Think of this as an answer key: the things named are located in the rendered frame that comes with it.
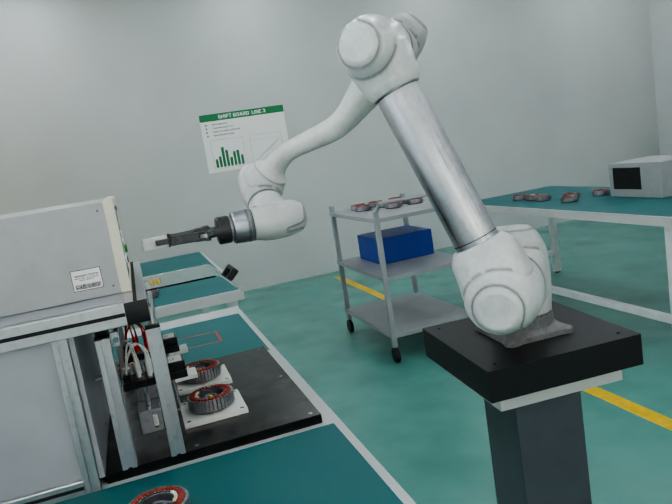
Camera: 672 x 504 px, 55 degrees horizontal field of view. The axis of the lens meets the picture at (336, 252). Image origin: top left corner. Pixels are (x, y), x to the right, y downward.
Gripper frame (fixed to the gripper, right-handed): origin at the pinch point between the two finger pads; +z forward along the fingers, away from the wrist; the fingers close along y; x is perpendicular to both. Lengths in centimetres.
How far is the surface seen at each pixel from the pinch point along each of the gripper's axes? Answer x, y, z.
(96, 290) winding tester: -5.0, -28.7, 14.6
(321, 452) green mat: -43, -55, -23
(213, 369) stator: -37.2, -0.8, -8.5
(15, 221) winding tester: 12.5, -28.7, 27.1
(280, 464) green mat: -43, -54, -14
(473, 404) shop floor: -118, 100, -137
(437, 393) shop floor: -118, 124, -129
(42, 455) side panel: -33, -41, 30
